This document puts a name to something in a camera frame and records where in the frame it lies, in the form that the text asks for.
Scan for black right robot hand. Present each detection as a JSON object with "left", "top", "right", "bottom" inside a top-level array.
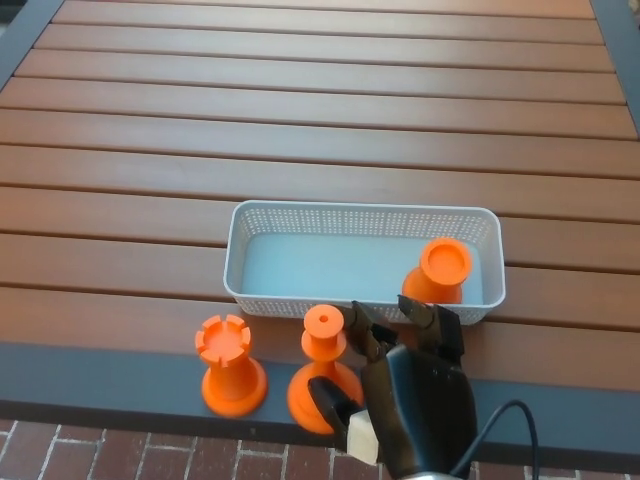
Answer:
[{"left": 307, "top": 294, "right": 479, "bottom": 476}]

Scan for orange tall slender chess piece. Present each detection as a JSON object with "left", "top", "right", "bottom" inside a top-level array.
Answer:
[{"left": 287, "top": 304, "right": 366, "bottom": 435}]

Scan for orange stout smooth-topped chess piece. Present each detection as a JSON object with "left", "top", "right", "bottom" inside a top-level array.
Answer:
[{"left": 402, "top": 237, "right": 474, "bottom": 305}]

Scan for white perforated plastic basket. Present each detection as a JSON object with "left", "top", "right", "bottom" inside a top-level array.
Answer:
[{"left": 222, "top": 199, "right": 507, "bottom": 326}]

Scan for orange notched rook chess piece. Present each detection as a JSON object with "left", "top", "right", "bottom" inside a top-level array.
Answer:
[{"left": 194, "top": 315, "right": 269, "bottom": 419}]

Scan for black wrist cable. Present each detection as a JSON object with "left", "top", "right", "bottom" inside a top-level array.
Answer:
[{"left": 449, "top": 398, "right": 542, "bottom": 480}]

